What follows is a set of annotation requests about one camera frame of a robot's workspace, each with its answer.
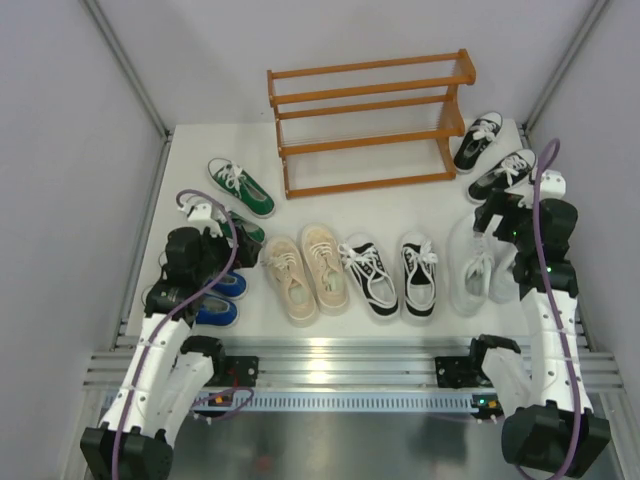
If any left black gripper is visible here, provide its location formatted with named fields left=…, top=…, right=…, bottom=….
left=193, top=222, right=260, bottom=284

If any green sneaker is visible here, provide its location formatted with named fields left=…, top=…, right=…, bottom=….
left=207, top=157, right=276, bottom=218
left=215, top=210, right=266, bottom=244

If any beige sneaker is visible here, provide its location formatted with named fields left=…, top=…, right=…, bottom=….
left=262, top=236, right=319, bottom=327
left=300, top=223, right=349, bottom=316

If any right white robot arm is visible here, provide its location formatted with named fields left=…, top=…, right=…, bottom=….
left=467, top=191, right=611, bottom=479

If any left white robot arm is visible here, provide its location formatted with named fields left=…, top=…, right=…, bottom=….
left=80, top=227, right=262, bottom=479

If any orange wooden shoe shelf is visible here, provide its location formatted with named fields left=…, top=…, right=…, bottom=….
left=266, top=48, right=476, bottom=200

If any blue sneaker far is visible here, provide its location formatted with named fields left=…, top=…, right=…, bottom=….
left=210, top=271, right=248, bottom=300

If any blue sneaker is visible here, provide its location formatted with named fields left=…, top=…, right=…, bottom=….
left=210, top=271, right=248, bottom=300
left=196, top=296, right=238, bottom=327

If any black canvas sneaker near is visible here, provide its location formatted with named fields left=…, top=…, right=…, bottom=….
left=467, top=149, right=537, bottom=204

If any black canvas sneaker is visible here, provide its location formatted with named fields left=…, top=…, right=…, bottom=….
left=453, top=111, right=503, bottom=174
left=467, top=149, right=537, bottom=204

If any white sneaker left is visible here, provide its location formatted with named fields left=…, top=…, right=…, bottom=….
left=447, top=213, right=495, bottom=317

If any white sneaker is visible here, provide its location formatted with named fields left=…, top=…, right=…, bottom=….
left=489, top=240, right=519, bottom=304
left=447, top=213, right=495, bottom=317

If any white sneaker right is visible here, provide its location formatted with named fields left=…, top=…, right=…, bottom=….
left=489, top=240, right=519, bottom=304

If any blue sneaker near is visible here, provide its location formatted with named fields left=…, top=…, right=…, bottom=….
left=196, top=296, right=238, bottom=327

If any black canvas sneaker far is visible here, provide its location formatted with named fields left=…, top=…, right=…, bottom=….
left=453, top=111, right=503, bottom=174

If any black white-striped sneaker right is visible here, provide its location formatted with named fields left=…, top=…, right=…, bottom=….
left=400, top=231, right=439, bottom=324

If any black white-striped sneaker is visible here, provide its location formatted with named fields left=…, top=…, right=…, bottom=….
left=400, top=231, right=439, bottom=324
left=338, top=233, right=399, bottom=323

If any black white-striped sneaker left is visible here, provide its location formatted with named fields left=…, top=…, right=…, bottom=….
left=338, top=233, right=399, bottom=323

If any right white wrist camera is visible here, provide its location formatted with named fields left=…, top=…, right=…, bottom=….
left=518, top=170, right=566, bottom=209

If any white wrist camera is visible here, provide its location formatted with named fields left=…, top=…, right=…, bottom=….
left=518, top=170, right=566, bottom=209
left=178, top=202, right=228, bottom=238

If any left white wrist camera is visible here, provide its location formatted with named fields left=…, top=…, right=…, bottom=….
left=178, top=202, right=228, bottom=238

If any aluminium rail base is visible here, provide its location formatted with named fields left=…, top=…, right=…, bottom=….
left=83, top=334, right=623, bottom=393

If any perforated cable duct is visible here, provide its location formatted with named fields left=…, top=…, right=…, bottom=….
left=193, top=391, right=498, bottom=414

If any right aluminium frame post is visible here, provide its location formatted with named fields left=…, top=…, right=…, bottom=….
left=518, top=0, right=612, bottom=143

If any aluminium frame post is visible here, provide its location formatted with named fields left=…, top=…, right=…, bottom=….
left=518, top=0, right=612, bottom=143
left=77, top=0, right=174, bottom=141

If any left aluminium frame post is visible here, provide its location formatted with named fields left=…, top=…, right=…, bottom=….
left=77, top=0, right=174, bottom=141

